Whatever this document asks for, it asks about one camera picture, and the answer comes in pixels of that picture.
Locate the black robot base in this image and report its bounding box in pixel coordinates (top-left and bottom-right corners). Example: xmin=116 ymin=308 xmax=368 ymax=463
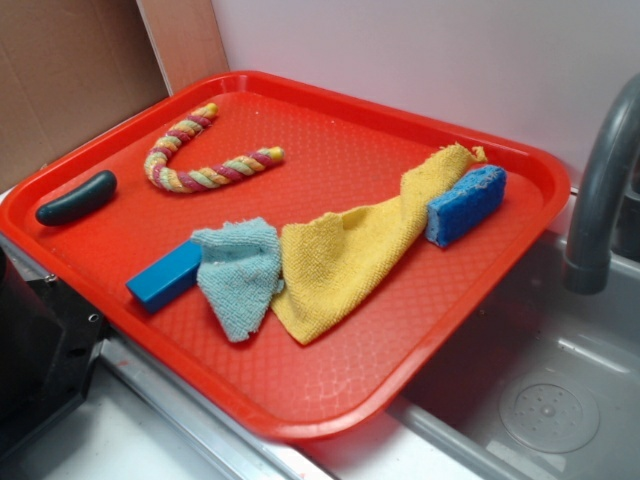
xmin=1 ymin=253 xmax=104 ymax=452

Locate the yellow cloth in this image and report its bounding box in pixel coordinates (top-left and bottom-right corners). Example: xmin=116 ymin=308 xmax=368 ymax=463
xmin=271 ymin=144 xmax=487 ymax=345

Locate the red plastic tray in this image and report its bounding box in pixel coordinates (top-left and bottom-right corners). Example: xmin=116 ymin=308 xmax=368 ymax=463
xmin=1 ymin=72 xmax=570 ymax=441

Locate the light blue cloth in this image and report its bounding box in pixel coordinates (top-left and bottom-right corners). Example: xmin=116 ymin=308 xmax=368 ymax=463
xmin=191 ymin=217 xmax=283 ymax=343

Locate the blue sponge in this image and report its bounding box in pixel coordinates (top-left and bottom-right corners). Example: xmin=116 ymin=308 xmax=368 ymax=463
xmin=425 ymin=165 xmax=507 ymax=248

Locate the blue rectangular block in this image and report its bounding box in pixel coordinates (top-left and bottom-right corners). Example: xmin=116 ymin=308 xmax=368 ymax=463
xmin=126 ymin=240 xmax=202 ymax=313

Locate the dark green toy cucumber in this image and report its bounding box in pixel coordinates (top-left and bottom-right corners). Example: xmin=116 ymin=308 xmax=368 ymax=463
xmin=35 ymin=170 xmax=118 ymax=227

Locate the grey faucet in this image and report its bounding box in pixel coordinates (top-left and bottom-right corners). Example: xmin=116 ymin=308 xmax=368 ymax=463
xmin=563 ymin=76 xmax=639 ymax=295

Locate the grey plastic sink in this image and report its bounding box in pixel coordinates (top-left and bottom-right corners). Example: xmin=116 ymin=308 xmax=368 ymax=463
xmin=1 ymin=234 xmax=639 ymax=479

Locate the brown cardboard panel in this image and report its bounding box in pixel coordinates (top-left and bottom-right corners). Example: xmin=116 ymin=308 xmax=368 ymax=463
xmin=1 ymin=1 xmax=228 ymax=190

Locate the multicolored braided rope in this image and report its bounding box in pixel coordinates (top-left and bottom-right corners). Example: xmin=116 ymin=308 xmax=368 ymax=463
xmin=143 ymin=102 xmax=286 ymax=195

